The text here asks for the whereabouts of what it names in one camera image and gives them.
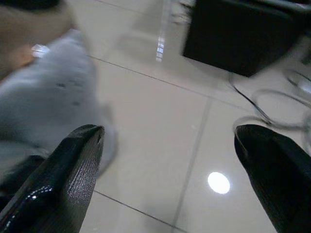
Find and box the light grey pillow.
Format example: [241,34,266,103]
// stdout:
[0,29,119,192]

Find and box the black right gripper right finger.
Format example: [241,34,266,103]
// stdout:
[233,124,311,233]

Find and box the black box cabinet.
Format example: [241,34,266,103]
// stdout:
[181,0,304,78]

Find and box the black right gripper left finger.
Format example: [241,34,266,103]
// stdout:
[0,124,105,233]

